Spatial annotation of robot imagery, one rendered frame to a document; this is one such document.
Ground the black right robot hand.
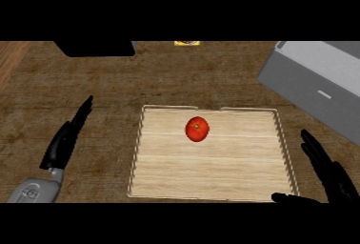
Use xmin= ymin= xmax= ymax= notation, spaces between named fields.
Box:
xmin=271 ymin=128 xmax=360 ymax=204

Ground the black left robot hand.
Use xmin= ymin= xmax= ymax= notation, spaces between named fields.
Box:
xmin=39 ymin=94 xmax=95 ymax=171

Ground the pale wooden tray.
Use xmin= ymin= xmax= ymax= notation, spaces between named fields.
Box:
xmin=126 ymin=104 xmax=302 ymax=203

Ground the red tomato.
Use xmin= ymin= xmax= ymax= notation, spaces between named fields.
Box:
xmin=185 ymin=115 xmax=212 ymax=143

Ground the grey box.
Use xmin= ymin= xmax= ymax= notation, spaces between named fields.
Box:
xmin=256 ymin=41 xmax=360 ymax=147

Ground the black appliance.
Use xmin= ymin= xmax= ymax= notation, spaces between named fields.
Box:
xmin=52 ymin=41 xmax=138 ymax=58

